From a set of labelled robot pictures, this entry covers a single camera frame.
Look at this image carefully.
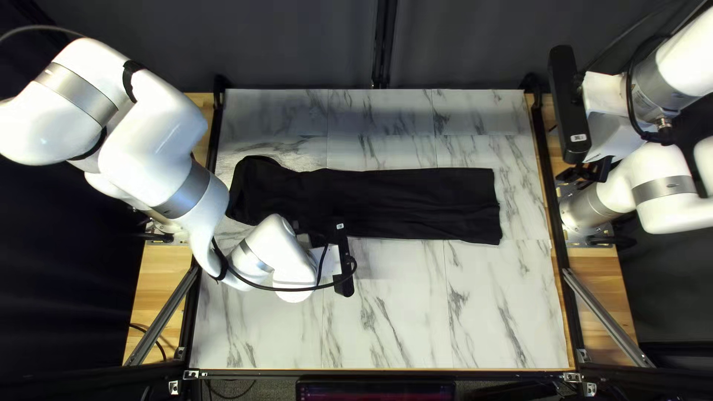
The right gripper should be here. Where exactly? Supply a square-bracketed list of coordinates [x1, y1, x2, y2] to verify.
[582, 71, 648, 163]

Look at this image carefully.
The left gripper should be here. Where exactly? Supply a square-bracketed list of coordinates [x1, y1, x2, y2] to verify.
[294, 222, 342, 284]

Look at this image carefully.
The black t-shirt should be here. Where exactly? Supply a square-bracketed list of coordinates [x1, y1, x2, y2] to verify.
[227, 156, 504, 246]

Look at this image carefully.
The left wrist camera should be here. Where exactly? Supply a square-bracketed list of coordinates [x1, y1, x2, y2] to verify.
[332, 220, 358, 299]

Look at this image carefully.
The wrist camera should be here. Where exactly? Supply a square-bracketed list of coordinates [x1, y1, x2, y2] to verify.
[332, 220, 358, 299]
[547, 45, 592, 166]

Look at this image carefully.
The black cable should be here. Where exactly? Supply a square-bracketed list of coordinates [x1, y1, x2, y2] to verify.
[130, 322, 168, 363]
[207, 379, 258, 401]
[209, 237, 358, 294]
[625, 33, 677, 147]

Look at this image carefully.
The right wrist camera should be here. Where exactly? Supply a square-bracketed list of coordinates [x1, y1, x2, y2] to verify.
[547, 45, 592, 166]

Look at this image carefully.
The black frame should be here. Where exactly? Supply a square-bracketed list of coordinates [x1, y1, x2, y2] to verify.
[123, 0, 658, 399]

